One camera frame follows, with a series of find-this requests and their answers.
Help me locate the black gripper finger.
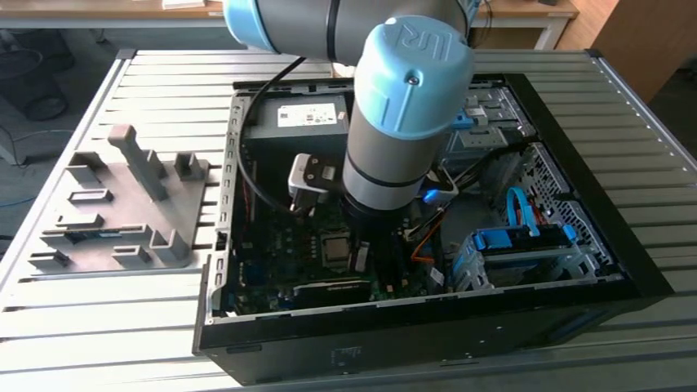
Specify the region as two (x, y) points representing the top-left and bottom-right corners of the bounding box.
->
(354, 241), (374, 274)

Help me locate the silver square CPU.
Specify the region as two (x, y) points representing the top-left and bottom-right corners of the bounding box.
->
(326, 238), (350, 262)

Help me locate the black bin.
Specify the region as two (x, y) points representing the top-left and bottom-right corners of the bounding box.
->
(0, 28), (77, 123)

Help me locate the black wire bundle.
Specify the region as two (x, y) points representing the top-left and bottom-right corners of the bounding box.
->
(430, 140), (540, 213)

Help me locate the blue flat wire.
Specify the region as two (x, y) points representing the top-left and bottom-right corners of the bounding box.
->
(506, 185), (542, 238)

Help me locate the brown wooden cabinet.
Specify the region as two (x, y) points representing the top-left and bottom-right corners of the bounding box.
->
(591, 0), (697, 103)

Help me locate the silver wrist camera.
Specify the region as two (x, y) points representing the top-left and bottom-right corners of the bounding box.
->
(420, 177), (460, 204)
(286, 152), (343, 217)

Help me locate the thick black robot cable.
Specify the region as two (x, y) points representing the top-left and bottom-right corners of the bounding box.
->
(236, 56), (310, 214)

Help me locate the grey parts rack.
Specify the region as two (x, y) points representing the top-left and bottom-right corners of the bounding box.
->
(27, 124), (226, 273)

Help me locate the black RAM stick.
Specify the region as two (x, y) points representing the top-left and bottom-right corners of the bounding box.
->
(380, 232), (411, 287)

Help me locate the orange flat wire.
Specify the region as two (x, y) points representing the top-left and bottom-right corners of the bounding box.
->
(410, 228), (439, 262)

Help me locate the black graphics card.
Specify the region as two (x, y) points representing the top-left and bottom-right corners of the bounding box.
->
(291, 279), (372, 306)

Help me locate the wooden desk white frame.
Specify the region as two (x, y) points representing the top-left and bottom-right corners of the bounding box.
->
(0, 0), (580, 51)

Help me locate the blue drive carrier latch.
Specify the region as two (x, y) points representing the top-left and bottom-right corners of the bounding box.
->
(450, 106), (476, 131)

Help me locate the green motherboard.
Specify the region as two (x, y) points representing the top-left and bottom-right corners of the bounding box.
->
(231, 179), (440, 314)

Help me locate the grey metal drive cage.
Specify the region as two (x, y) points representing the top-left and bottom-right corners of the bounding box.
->
(435, 87), (540, 177)

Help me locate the metal disk bay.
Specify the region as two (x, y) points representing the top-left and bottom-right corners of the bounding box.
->
(446, 228), (604, 292)

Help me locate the hard disk in blue carrier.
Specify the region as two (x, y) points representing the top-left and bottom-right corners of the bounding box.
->
(471, 223), (580, 252)

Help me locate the black PC case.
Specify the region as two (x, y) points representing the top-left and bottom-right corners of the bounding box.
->
(191, 72), (676, 387)

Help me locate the grey power supply unit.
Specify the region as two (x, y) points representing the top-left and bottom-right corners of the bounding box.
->
(242, 96), (355, 193)

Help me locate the blue RAM stick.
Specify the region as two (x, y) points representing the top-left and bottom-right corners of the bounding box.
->
(63, 230), (124, 242)

